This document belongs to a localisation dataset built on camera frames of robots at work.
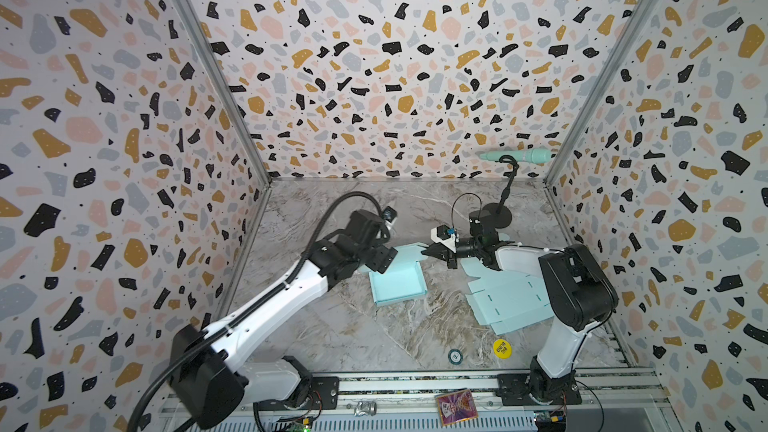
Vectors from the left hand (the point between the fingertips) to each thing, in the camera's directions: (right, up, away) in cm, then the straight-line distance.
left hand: (384, 236), depth 77 cm
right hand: (+12, -4, +11) cm, 16 cm away
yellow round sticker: (+32, -31, +4) cm, 45 cm away
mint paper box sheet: (+5, -14, +12) cm, 19 cm away
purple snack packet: (+17, -40, -7) cm, 44 cm away
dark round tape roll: (+19, -33, +2) cm, 38 cm away
